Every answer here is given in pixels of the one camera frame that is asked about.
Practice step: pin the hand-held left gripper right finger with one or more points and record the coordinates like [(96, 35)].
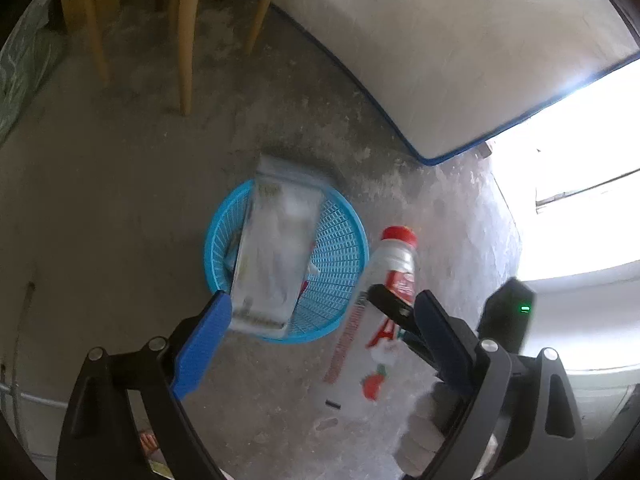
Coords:
[(440, 340)]

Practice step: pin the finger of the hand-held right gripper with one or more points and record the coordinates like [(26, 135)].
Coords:
[(395, 310)]

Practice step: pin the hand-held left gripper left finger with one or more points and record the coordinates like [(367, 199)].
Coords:
[(200, 345)]

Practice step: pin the strawberry yoghurt bottle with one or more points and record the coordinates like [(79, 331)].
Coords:
[(395, 260)]

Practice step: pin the blue plastic basket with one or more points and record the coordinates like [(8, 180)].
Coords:
[(340, 260)]

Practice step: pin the clear zip bag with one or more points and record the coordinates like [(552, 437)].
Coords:
[(280, 250)]

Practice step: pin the person's right hand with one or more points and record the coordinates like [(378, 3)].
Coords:
[(430, 425)]

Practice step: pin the small black piece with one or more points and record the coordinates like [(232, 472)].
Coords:
[(333, 403)]

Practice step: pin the window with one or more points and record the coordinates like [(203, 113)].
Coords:
[(575, 210)]

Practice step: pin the white mattress blue trim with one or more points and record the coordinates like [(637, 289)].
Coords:
[(450, 35)]

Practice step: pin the wooden chair dark seat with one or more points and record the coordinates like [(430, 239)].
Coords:
[(187, 35)]

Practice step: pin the grey patterned cloth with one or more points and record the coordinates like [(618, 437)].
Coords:
[(25, 75)]

